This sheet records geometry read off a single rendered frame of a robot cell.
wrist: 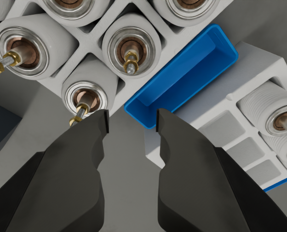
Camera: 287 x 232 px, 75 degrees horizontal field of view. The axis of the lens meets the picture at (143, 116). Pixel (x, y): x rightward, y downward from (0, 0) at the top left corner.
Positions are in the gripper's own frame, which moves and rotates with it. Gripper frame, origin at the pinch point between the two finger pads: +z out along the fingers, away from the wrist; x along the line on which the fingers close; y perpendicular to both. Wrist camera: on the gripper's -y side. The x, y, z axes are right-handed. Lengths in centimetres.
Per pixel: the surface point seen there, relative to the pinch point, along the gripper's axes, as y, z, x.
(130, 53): 0.2, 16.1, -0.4
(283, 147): 22.6, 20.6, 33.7
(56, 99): 21, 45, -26
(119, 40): -1.0, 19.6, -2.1
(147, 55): 1.2, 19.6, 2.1
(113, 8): -4.9, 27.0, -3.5
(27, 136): 36, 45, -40
